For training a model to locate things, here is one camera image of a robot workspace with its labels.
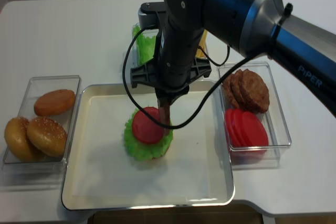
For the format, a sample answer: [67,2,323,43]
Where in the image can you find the green lettuce leaf on bun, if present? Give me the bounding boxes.
[123,109,173,161]

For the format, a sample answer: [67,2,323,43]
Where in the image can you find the clear patty and tomato container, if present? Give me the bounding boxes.
[222,62,291,170]

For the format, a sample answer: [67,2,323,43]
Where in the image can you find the red tomato slice front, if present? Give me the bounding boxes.
[239,111,269,147]

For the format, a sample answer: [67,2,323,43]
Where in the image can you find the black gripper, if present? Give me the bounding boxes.
[130,14,211,101]

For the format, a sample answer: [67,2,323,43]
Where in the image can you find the sesame bun top front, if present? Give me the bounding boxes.
[27,116,67,157]

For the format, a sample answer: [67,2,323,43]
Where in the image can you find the red tomato slice back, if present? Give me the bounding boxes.
[225,109,240,147]

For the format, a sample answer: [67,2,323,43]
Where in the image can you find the clear bun container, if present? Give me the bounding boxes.
[3,75,81,174]

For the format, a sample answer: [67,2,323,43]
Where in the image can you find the yellow cheese slices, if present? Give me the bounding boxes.
[196,30,207,58]

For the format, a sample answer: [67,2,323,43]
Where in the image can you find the clear lettuce and cheese container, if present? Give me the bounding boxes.
[131,23,208,67]

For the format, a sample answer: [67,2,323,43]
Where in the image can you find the red tomato slice on lettuce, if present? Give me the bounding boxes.
[131,111,164,145]

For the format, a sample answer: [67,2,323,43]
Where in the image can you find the orange bun bottom half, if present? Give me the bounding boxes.
[34,89,76,116]

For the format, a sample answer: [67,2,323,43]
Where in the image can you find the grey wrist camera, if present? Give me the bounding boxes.
[138,2,166,29]

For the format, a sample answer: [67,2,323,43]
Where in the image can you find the brown meat patty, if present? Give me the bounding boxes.
[222,74,238,108]
[230,69,250,111]
[239,69,270,113]
[157,98,171,126]

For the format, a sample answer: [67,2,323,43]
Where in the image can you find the black camera cable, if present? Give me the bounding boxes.
[122,26,271,130]

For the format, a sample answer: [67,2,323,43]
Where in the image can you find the sesame bun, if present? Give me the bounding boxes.
[27,116,67,157]
[4,116,45,162]

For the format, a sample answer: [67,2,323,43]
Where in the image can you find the metal tray with white liner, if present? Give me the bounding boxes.
[61,84,235,210]

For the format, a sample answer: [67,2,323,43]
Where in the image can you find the sesame bun top left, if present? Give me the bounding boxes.
[4,116,45,162]

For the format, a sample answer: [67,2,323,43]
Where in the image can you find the green lettuce in container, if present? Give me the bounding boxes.
[132,29,159,67]

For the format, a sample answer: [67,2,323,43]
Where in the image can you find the red tomato slice middle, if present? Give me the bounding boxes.
[231,109,248,147]

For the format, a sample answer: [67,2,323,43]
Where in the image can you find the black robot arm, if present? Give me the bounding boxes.
[130,0,335,113]

